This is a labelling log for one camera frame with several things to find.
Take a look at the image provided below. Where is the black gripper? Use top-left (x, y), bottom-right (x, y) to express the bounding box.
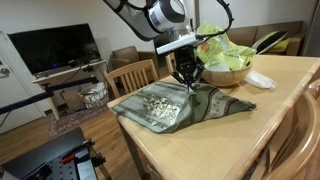
top-left (171, 44), bottom-right (205, 93)

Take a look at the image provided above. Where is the green grey patterned cloth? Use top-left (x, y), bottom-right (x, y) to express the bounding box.
top-left (111, 80), bottom-right (258, 134)

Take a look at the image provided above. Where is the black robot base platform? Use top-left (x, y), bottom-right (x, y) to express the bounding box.
top-left (0, 126), bottom-right (113, 180)

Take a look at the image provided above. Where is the wooden slat back chair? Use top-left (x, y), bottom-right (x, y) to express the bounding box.
top-left (104, 59), bottom-right (160, 100)
top-left (165, 52), bottom-right (178, 75)

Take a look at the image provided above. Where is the wooden bowl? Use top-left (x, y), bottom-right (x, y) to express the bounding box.
top-left (200, 61), bottom-right (253, 88)

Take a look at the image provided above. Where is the scattered white popcorn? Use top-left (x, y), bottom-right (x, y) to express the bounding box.
top-left (141, 94), bottom-right (183, 126)

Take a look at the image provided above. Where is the green snack bag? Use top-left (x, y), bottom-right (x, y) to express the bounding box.
top-left (195, 21), bottom-right (257, 72)

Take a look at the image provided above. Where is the brown sofa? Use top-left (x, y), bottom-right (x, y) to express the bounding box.
top-left (223, 20), bottom-right (306, 57)

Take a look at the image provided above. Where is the brown armchair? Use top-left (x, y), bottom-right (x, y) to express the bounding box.
top-left (110, 45), bottom-right (159, 72)

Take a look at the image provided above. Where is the clear white plastic bag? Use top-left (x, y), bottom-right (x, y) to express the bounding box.
top-left (244, 69), bottom-right (277, 90)

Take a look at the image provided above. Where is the yellow black striped pillow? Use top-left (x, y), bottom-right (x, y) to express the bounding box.
top-left (251, 30), bottom-right (289, 55)

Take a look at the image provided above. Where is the wicker basket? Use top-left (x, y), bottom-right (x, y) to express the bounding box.
top-left (78, 82), bottom-right (110, 110)

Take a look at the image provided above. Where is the yellow cushion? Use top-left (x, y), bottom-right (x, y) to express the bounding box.
top-left (268, 38), bottom-right (291, 54)

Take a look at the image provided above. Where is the brown cardboard box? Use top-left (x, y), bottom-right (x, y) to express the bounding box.
top-left (60, 88), bottom-right (86, 113)

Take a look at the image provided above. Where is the light wooden tv stand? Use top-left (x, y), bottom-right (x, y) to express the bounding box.
top-left (32, 59), bottom-right (108, 121)

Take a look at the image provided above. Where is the patterned rug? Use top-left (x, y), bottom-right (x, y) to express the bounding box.
top-left (47, 105), bottom-right (111, 139)

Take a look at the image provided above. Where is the wooden chair with curved back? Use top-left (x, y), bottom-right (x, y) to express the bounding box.
top-left (244, 78), bottom-right (320, 180)

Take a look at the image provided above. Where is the black television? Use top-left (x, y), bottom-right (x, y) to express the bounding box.
top-left (7, 23), bottom-right (102, 76)

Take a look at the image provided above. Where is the black metal pole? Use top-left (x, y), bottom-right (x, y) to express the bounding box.
top-left (0, 76), bottom-right (100, 116)

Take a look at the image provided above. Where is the white door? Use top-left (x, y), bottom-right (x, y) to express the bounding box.
top-left (0, 31), bottom-right (46, 135)

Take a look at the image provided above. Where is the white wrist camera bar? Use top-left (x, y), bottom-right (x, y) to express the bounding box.
top-left (155, 32), bottom-right (205, 56)

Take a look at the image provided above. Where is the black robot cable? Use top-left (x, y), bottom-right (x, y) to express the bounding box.
top-left (196, 0), bottom-right (235, 43)

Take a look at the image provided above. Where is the red tool handle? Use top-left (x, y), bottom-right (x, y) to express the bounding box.
top-left (59, 153), bottom-right (78, 164)

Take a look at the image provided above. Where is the silver door handle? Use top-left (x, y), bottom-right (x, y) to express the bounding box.
top-left (0, 67), bottom-right (11, 78)

